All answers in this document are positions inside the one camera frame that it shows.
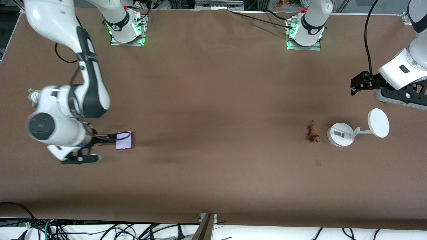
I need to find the lilac Huawei phone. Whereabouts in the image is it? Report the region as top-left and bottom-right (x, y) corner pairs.
(115, 131), (133, 150)

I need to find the small brown lion statue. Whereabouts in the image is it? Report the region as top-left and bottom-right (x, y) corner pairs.
(307, 120), (320, 143)

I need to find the white round phone stand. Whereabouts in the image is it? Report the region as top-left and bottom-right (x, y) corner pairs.
(326, 108), (390, 148)

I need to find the green white plush toy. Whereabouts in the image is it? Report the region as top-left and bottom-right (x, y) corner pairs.
(28, 88), (43, 107)

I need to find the brown table cover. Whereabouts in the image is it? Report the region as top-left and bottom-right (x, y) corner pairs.
(0, 6), (427, 230)

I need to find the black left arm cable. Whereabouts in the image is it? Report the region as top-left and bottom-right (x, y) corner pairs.
(364, 0), (381, 79)

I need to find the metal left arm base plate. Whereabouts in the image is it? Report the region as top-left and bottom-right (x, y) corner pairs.
(286, 18), (322, 51)

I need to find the black looped floor cable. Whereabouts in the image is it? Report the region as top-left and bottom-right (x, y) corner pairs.
(0, 202), (41, 240)

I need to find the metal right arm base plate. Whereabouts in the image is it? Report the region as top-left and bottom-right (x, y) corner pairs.
(110, 13), (148, 46)

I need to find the black cable across table edge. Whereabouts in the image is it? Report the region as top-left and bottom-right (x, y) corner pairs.
(230, 9), (296, 30)

